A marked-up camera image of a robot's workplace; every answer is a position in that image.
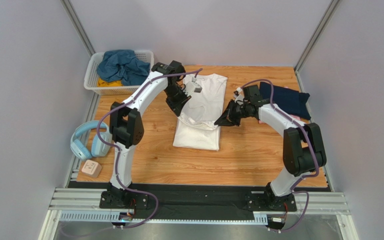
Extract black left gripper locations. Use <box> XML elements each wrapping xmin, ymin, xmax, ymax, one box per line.
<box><xmin>164</xmin><ymin>83</ymin><xmax>192</xmax><ymax>117</ymax></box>

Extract white t-shirt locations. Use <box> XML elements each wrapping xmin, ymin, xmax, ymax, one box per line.
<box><xmin>172</xmin><ymin>73</ymin><xmax>228</xmax><ymax>151</ymax></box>

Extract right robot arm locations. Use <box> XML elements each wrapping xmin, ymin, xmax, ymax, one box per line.
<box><xmin>215</xmin><ymin>84</ymin><xmax>327</xmax><ymax>210</ymax></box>

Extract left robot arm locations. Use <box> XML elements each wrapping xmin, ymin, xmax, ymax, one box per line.
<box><xmin>99</xmin><ymin>60</ymin><xmax>192</xmax><ymax>209</ymax></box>

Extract folded navy t-shirt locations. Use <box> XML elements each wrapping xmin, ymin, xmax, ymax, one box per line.
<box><xmin>272</xmin><ymin>85</ymin><xmax>311</xmax><ymax>120</ymax></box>

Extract folded pink t-shirt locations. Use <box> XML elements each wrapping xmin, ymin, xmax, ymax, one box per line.
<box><xmin>258</xmin><ymin>115</ymin><xmax>301</xmax><ymax>124</ymax></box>

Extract crumpled blue t-shirt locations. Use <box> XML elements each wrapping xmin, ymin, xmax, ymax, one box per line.
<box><xmin>96</xmin><ymin>50</ymin><xmax>151</xmax><ymax>86</ymax></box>

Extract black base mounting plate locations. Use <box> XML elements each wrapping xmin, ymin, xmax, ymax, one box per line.
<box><xmin>103</xmin><ymin>183</ymin><xmax>297</xmax><ymax>221</ymax></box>

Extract yellow t-shirt in basket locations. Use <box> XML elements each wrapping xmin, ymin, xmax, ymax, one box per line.
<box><xmin>97</xmin><ymin>77</ymin><xmax>124</xmax><ymax>88</ymax></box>

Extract white plastic laundry basket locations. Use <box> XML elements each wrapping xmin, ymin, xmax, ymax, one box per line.
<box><xmin>83</xmin><ymin>49</ymin><xmax>154</xmax><ymax>96</ymax></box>

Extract beige power strip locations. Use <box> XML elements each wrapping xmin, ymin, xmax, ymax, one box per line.
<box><xmin>81</xmin><ymin>159</ymin><xmax>102</xmax><ymax>178</ymax></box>

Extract light blue plastic object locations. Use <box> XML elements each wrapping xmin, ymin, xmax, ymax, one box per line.
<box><xmin>70</xmin><ymin>120</ymin><xmax>113</xmax><ymax>161</ymax></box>

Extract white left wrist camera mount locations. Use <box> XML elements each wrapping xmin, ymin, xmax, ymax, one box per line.
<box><xmin>183</xmin><ymin>77</ymin><xmax>203</xmax><ymax>96</ymax></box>

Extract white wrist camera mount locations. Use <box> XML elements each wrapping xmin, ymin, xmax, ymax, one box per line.
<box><xmin>233</xmin><ymin>87</ymin><xmax>244</xmax><ymax>101</ymax></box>
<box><xmin>183</xmin><ymin>77</ymin><xmax>203</xmax><ymax>96</ymax></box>

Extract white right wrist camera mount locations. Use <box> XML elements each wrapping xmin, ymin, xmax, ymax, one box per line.
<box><xmin>233</xmin><ymin>87</ymin><xmax>244</xmax><ymax>101</ymax></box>

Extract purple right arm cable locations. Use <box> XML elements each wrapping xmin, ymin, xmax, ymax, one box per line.
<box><xmin>240</xmin><ymin>78</ymin><xmax>321</xmax><ymax>233</ymax></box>

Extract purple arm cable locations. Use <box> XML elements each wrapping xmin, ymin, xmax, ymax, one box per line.
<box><xmin>96</xmin><ymin>68</ymin><xmax>204</xmax><ymax>231</ymax></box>
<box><xmin>240</xmin><ymin>78</ymin><xmax>321</xmax><ymax>233</ymax></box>

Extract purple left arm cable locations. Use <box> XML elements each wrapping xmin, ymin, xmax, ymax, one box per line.
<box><xmin>96</xmin><ymin>68</ymin><xmax>204</xmax><ymax>231</ymax></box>

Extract left corner aluminium post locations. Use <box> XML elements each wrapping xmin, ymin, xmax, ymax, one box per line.
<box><xmin>60</xmin><ymin>0</ymin><xmax>96</xmax><ymax>57</ymax></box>

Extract corner aluminium post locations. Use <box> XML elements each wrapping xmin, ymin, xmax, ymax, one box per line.
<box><xmin>294</xmin><ymin>0</ymin><xmax>342</xmax><ymax>74</ymax></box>
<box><xmin>60</xmin><ymin>0</ymin><xmax>96</xmax><ymax>57</ymax></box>

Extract right corner aluminium post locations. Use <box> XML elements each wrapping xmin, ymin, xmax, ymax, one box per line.
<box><xmin>294</xmin><ymin>0</ymin><xmax>342</xmax><ymax>74</ymax></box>

